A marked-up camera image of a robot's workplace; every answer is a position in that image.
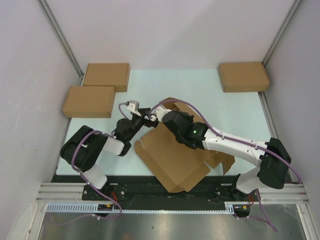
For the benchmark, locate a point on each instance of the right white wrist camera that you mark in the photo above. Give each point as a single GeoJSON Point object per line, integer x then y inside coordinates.
{"type": "Point", "coordinates": [159, 113]}

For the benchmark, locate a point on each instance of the right aluminium corner post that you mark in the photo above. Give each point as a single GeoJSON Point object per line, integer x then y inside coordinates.
{"type": "Point", "coordinates": [294, 8]}

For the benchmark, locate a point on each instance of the cardboard box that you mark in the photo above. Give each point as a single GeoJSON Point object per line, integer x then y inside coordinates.
{"type": "Point", "coordinates": [177, 167]}
{"type": "Point", "coordinates": [243, 77]}
{"type": "Point", "coordinates": [108, 74]}
{"type": "Point", "coordinates": [89, 102]}

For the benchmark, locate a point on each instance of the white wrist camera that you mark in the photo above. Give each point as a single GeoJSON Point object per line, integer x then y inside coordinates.
{"type": "Point", "coordinates": [159, 113]}
{"type": "Point", "coordinates": [133, 106]}

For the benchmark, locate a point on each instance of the left aluminium corner post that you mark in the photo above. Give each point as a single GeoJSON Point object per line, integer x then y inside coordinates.
{"type": "Point", "coordinates": [48, 13]}

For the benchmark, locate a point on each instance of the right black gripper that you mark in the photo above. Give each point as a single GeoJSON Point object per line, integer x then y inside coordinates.
{"type": "Point", "coordinates": [186, 115]}

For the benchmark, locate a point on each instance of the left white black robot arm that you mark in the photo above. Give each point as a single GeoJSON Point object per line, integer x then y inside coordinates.
{"type": "Point", "coordinates": [82, 150]}

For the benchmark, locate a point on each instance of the aluminium corner post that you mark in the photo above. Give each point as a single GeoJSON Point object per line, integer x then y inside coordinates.
{"type": "Point", "coordinates": [48, 13]}
{"type": "Point", "coordinates": [294, 8]}

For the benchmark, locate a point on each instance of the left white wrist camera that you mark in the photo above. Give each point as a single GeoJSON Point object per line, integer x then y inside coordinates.
{"type": "Point", "coordinates": [133, 106]}

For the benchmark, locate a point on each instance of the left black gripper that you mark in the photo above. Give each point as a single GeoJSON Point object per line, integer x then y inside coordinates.
{"type": "Point", "coordinates": [144, 112]}

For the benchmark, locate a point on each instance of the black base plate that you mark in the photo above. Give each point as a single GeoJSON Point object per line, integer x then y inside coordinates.
{"type": "Point", "coordinates": [215, 188]}

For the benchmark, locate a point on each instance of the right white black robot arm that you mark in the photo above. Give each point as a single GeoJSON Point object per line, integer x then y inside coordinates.
{"type": "Point", "coordinates": [270, 159]}

